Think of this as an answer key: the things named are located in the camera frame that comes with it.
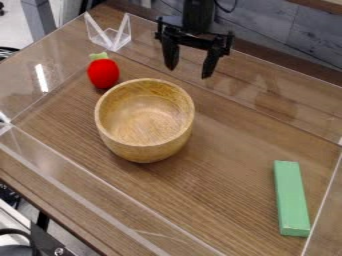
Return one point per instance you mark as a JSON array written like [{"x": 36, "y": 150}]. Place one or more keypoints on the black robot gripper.
[{"x": 174, "y": 36}]

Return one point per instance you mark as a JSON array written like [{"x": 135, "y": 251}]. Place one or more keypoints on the red plush strawberry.
[{"x": 103, "y": 71}]

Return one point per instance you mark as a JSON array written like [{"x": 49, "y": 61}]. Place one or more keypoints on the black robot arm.
[{"x": 195, "y": 30}]

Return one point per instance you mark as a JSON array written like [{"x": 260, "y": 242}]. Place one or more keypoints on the light wooden bowl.
[{"x": 144, "y": 119}]

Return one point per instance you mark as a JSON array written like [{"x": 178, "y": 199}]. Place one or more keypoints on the green rectangular block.
[{"x": 291, "y": 205}]

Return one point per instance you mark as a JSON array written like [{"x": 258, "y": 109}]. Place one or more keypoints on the black clamp with bolt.
[{"x": 48, "y": 246}]

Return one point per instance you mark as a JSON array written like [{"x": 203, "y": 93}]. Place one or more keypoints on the clear acrylic corner bracket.
[{"x": 108, "y": 38}]

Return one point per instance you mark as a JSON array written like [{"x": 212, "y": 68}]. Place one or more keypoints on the clear acrylic enclosure walls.
[{"x": 188, "y": 167}]

